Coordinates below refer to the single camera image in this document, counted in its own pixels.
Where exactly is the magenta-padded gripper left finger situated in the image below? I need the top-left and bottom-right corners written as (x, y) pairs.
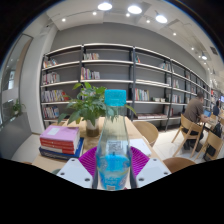
top-left (55, 145), bottom-right (99, 190)

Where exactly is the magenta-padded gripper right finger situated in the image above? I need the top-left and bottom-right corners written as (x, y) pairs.
top-left (130, 146), bottom-right (172, 188)

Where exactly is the clear bottle with blue cap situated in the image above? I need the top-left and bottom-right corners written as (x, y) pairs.
top-left (95, 88), bottom-right (132, 192)

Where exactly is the dark blue book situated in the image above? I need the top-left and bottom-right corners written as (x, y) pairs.
top-left (38, 137), bottom-right (85, 161)

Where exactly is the red book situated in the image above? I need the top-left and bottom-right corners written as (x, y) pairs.
top-left (39, 137), bottom-right (81, 155)

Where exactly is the wooden round-backed chair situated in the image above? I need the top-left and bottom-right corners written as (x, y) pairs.
top-left (162, 157), bottom-right (197, 174)
top-left (132, 120), bottom-right (160, 148)

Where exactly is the pink book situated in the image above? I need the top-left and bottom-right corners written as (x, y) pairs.
top-left (39, 124), bottom-right (81, 147)

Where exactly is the group of wooden slatted chairs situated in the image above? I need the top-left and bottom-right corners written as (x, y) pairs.
top-left (171, 113), bottom-right (224, 161)

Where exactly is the green potted plant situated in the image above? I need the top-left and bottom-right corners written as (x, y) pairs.
top-left (57, 81), bottom-right (137, 138)

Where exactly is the person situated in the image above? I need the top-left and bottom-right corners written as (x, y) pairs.
top-left (182, 91), bottom-right (206, 151)
top-left (213, 99), bottom-right (222, 117)

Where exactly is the small green plant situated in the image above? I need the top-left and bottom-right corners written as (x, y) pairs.
top-left (9, 98), bottom-right (26, 118)

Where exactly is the grey bookshelf unit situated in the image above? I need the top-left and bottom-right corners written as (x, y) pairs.
top-left (39, 42), bottom-right (213, 133)

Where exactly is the group of ceiling lights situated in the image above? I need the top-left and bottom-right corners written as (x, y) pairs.
top-left (61, 1), bottom-right (209, 61)

